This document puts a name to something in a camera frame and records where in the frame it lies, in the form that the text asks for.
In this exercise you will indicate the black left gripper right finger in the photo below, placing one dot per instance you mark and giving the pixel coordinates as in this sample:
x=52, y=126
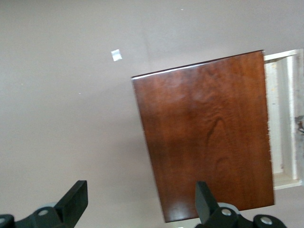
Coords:
x=205, y=204

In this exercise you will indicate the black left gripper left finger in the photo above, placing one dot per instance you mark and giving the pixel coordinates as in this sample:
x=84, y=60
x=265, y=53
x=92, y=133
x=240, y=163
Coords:
x=73, y=202

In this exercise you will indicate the dark brown wooden cabinet box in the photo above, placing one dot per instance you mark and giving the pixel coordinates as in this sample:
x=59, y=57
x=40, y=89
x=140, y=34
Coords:
x=204, y=133

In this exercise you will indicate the small square tape patch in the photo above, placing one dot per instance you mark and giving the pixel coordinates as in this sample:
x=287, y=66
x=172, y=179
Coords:
x=116, y=55

